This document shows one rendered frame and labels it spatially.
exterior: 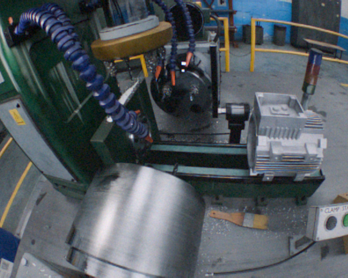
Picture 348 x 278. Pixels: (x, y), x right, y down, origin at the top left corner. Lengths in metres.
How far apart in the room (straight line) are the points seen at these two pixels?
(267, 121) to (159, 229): 0.32
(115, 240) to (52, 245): 0.59
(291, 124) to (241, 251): 0.39
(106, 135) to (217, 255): 0.46
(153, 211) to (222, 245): 0.37
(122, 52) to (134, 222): 0.28
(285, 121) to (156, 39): 0.32
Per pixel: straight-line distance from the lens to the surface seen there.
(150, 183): 0.29
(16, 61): 0.42
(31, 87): 0.43
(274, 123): 0.44
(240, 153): 0.63
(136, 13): 0.38
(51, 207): 0.91
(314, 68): 0.80
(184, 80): 0.67
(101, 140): 0.42
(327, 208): 0.41
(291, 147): 0.49
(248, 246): 0.62
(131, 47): 0.34
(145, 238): 0.26
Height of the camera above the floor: 1.39
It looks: 44 degrees down
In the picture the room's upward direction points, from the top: 11 degrees counter-clockwise
